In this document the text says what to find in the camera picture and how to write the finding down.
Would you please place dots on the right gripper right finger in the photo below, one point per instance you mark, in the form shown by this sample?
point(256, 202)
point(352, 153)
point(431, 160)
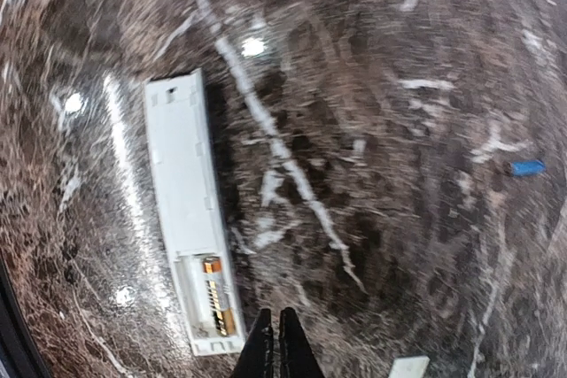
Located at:
point(297, 359)

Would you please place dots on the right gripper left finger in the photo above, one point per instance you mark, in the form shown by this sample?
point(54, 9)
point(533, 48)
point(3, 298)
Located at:
point(256, 360)

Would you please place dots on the gold black battery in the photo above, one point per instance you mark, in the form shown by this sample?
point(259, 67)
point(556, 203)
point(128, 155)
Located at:
point(218, 298)

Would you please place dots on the white battery cover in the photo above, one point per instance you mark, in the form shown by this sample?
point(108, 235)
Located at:
point(409, 367)

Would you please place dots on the white remote control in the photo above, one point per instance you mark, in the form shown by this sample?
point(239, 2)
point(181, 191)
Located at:
point(190, 213)

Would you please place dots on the blue battery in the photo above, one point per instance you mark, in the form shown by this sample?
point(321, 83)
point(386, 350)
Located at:
point(526, 168)

